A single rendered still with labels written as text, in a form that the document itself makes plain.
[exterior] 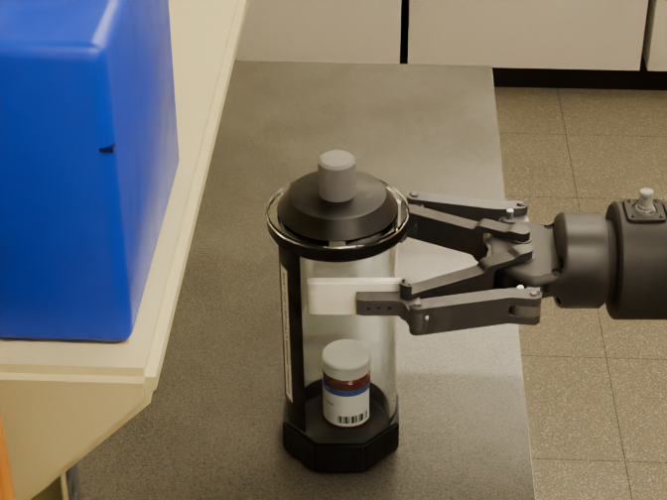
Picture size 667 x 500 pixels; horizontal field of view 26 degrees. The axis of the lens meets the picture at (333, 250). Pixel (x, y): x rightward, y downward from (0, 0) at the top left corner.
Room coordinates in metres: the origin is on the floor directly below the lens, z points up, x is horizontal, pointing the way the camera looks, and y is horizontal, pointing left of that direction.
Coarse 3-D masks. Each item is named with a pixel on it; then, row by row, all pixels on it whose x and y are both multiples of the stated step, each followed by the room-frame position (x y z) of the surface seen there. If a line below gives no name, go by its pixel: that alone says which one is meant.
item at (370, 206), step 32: (320, 160) 0.93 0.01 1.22; (352, 160) 0.93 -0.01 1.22; (288, 192) 0.93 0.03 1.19; (320, 192) 0.93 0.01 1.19; (352, 192) 0.92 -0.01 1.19; (384, 192) 0.93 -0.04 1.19; (288, 224) 0.91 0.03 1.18; (320, 224) 0.89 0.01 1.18; (352, 224) 0.89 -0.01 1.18; (384, 224) 0.90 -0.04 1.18
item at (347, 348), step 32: (384, 256) 0.90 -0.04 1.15; (320, 320) 0.89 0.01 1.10; (352, 320) 0.89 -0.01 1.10; (384, 320) 0.90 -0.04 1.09; (320, 352) 0.89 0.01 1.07; (352, 352) 0.89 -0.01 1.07; (384, 352) 0.90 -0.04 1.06; (320, 384) 0.89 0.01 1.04; (352, 384) 0.89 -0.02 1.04; (384, 384) 0.90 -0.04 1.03; (288, 416) 0.92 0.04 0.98; (320, 416) 0.89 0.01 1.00; (352, 416) 0.89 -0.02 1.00; (384, 416) 0.91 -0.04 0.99
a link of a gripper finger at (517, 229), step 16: (416, 208) 0.99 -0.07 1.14; (432, 224) 0.97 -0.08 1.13; (448, 224) 0.97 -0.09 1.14; (464, 224) 0.96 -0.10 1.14; (480, 224) 0.95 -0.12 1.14; (496, 224) 0.95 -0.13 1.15; (512, 224) 0.95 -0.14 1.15; (432, 240) 0.97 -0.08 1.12; (448, 240) 0.97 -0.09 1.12; (464, 240) 0.96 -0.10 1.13; (480, 240) 0.95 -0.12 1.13; (480, 256) 0.95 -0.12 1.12
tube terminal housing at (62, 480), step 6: (60, 480) 0.60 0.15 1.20; (66, 480) 0.60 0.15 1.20; (48, 486) 0.63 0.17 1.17; (54, 486) 0.63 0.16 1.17; (60, 486) 0.63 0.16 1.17; (66, 486) 0.60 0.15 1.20; (42, 492) 0.63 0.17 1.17; (48, 492) 0.63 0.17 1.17; (54, 492) 0.63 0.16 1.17; (60, 492) 0.63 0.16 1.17; (66, 492) 0.60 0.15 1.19; (36, 498) 0.63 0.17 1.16; (42, 498) 0.63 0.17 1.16; (48, 498) 0.63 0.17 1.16; (54, 498) 0.63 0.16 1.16; (60, 498) 0.63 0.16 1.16; (66, 498) 0.60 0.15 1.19
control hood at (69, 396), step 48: (192, 0) 0.55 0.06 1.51; (240, 0) 0.56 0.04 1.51; (192, 48) 0.50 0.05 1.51; (192, 96) 0.46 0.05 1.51; (192, 144) 0.43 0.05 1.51; (192, 192) 0.40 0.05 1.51; (144, 336) 0.32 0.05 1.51; (0, 384) 0.31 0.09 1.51; (48, 384) 0.30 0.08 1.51; (96, 384) 0.30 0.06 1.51; (144, 384) 0.31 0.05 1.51; (48, 432) 0.30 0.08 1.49; (96, 432) 0.30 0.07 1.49; (48, 480) 0.31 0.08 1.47
